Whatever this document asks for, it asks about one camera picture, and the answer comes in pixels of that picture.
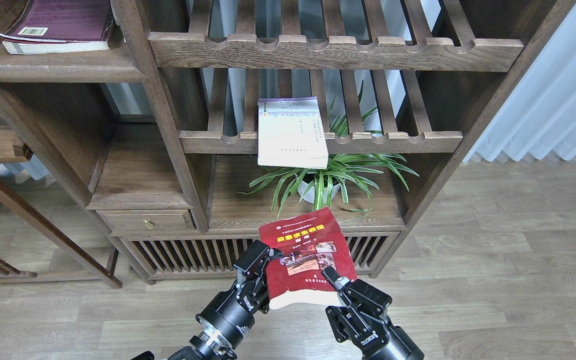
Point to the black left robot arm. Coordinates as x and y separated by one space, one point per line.
191 352

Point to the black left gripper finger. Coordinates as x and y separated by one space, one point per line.
254 261

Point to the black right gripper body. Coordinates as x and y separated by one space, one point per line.
362 318

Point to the white plant pot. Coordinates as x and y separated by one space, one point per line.
310 192

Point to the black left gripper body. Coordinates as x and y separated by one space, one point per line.
229 316

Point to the white lavender book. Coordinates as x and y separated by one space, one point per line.
290 133

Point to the dark wooden bookshelf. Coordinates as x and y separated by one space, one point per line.
163 124

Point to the red cover book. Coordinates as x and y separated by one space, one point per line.
310 243

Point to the white pleated curtain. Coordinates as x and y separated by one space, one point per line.
539 117

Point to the green spider plant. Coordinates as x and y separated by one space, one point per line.
342 168

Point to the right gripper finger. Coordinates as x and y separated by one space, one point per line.
335 277

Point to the maroon book white characters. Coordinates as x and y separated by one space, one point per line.
60 26

